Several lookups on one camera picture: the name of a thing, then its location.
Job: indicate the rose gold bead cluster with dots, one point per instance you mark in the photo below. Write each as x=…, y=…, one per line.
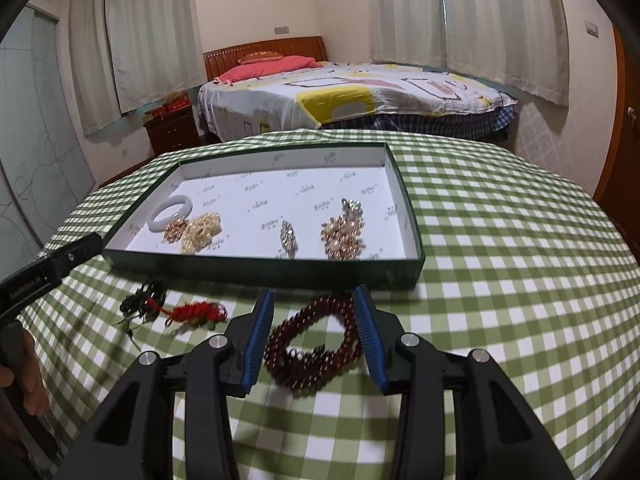
x=344, y=237

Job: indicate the green checked tablecloth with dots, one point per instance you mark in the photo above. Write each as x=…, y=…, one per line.
x=500, y=260

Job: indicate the white wall switch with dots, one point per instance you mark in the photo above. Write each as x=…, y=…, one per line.
x=592, y=28

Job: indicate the person's left hand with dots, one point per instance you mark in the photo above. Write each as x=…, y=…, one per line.
x=36, y=385

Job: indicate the white jade bangle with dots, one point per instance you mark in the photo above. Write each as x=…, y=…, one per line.
x=157, y=222

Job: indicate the red knot charm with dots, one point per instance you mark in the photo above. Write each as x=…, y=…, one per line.
x=197, y=314

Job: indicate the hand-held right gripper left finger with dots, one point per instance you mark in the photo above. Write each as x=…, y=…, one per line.
x=257, y=335

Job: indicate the red pillow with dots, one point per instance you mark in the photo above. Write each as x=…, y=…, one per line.
x=260, y=71

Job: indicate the red gift box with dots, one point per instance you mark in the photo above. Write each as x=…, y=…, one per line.
x=177, y=106
x=156, y=113

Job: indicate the white curtain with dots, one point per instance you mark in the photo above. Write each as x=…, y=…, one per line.
x=92, y=60
x=407, y=10
x=505, y=25
x=155, y=35

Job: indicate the brown wooden door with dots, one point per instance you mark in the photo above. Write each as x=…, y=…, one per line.
x=625, y=85

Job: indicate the wooden bed headboard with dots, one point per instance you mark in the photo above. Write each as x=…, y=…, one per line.
x=220, y=57

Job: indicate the blue plaid bed sheet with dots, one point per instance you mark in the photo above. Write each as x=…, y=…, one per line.
x=440, y=122

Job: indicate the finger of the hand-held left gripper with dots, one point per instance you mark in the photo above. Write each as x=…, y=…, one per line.
x=75, y=255

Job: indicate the small red embroidered cushion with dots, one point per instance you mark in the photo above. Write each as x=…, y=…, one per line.
x=260, y=57

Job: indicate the frosted glass sliding wardrobe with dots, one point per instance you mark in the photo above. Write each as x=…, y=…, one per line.
x=40, y=135

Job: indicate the green shallow cardboard box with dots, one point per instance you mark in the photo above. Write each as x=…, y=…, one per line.
x=240, y=230

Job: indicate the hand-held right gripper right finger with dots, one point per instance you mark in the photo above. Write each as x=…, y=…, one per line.
x=370, y=340

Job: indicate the dark wooden nightstand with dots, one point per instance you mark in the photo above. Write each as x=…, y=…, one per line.
x=172, y=132

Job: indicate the silver rhinestone brooch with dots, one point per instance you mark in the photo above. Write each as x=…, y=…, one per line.
x=288, y=237

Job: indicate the bed with patterned cover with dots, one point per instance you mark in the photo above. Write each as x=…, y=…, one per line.
x=400, y=90

